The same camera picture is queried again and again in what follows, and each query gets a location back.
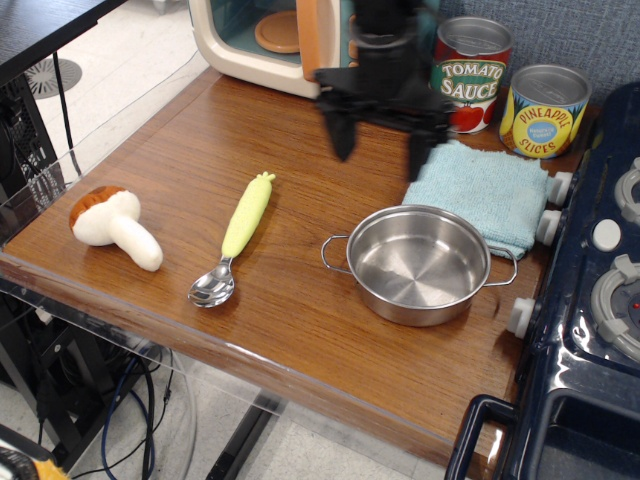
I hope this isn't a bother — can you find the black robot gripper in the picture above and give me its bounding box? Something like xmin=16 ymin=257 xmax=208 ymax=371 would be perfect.
xmin=314 ymin=1 xmax=453 ymax=182

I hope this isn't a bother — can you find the light blue towel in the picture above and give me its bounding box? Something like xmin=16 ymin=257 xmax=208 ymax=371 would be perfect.
xmin=403 ymin=140 xmax=552 ymax=259

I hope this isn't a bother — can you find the spoon with green handle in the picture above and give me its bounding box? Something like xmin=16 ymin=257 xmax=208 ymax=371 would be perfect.
xmin=188 ymin=171 xmax=276 ymax=308

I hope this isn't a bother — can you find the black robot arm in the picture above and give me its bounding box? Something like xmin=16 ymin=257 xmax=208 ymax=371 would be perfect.
xmin=314 ymin=1 xmax=454 ymax=182

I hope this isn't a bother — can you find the white stove knob top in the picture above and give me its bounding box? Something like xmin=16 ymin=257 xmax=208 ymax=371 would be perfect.
xmin=547 ymin=172 xmax=573 ymax=207

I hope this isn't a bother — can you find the white stove knob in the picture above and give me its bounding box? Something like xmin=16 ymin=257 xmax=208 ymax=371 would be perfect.
xmin=547 ymin=172 xmax=573 ymax=207
xmin=507 ymin=297 xmax=536 ymax=339
xmin=535 ymin=210 xmax=561 ymax=246

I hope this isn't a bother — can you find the yellow plush object corner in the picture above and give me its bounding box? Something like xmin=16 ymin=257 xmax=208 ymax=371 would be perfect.
xmin=24 ymin=460 xmax=70 ymax=480

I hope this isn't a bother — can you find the tomato sauce can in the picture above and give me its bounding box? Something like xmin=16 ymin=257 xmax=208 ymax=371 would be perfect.
xmin=430 ymin=16 xmax=514 ymax=133

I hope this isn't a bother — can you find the stainless steel pot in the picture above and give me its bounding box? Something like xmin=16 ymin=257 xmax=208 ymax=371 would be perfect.
xmin=321 ymin=205 xmax=519 ymax=327

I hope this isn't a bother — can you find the toy microwave teal and cream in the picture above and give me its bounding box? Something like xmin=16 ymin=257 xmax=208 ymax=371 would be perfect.
xmin=187 ymin=0 xmax=441 ymax=112

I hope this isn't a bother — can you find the pineapple slices can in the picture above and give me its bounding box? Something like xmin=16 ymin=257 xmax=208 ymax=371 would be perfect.
xmin=499 ymin=64 xmax=592 ymax=159

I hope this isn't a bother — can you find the white stove knob middle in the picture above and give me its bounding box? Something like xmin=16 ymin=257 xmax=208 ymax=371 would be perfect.
xmin=535 ymin=210 xmax=561 ymax=246

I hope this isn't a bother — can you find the white stove knob bottom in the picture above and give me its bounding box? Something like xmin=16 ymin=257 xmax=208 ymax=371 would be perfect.
xmin=507 ymin=297 xmax=536 ymax=339

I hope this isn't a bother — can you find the plush mushroom toy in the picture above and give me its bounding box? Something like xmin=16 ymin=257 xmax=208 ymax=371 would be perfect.
xmin=69 ymin=185 xmax=164 ymax=272

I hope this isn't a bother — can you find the clear acrylic table guard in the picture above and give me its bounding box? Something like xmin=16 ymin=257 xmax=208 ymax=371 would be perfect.
xmin=0 ymin=29 xmax=451 ymax=471

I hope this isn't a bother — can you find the dark blue toy stove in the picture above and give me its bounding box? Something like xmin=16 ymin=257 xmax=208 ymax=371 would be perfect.
xmin=446 ymin=83 xmax=639 ymax=479

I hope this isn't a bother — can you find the black side desk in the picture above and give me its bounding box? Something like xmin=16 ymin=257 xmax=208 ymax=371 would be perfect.
xmin=1 ymin=1 xmax=122 ymax=201

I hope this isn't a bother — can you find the black cable under table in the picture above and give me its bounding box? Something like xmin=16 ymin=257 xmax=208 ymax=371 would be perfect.
xmin=69 ymin=349 xmax=176 ymax=480

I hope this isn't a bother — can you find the blue cable under table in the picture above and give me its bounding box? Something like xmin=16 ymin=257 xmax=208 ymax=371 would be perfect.
xmin=101 ymin=357 xmax=156 ymax=480

